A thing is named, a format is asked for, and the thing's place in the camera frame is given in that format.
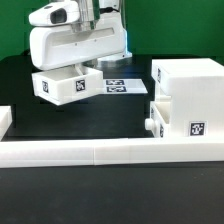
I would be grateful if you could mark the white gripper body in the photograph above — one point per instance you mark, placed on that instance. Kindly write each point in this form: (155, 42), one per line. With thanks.
(55, 47)

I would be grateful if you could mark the white drawer box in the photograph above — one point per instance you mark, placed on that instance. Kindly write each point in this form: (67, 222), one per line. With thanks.
(159, 121)
(67, 84)

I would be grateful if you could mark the white drawer box front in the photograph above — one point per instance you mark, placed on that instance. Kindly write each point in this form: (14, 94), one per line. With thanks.
(159, 121)

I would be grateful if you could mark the white drawer cabinet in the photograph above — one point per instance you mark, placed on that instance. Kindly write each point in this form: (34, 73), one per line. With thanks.
(195, 90)

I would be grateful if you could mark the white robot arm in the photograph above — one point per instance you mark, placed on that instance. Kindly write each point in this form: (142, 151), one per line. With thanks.
(89, 16)

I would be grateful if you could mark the marker sheet on table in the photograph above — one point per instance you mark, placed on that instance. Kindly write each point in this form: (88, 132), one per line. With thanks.
(124, 86)

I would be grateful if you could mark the grey camera on gripper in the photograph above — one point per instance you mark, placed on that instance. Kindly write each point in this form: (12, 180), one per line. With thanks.
(55, 13)

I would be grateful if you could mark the white fence left wall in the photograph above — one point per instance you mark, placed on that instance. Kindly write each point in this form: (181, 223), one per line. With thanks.
(5, 120)

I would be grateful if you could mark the white fence wall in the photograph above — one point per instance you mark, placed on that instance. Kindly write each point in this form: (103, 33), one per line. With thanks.
(5, 120)
(109, 151)

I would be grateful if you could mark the white fence front wall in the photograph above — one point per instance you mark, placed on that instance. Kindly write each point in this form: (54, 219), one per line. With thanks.
(109, 151)

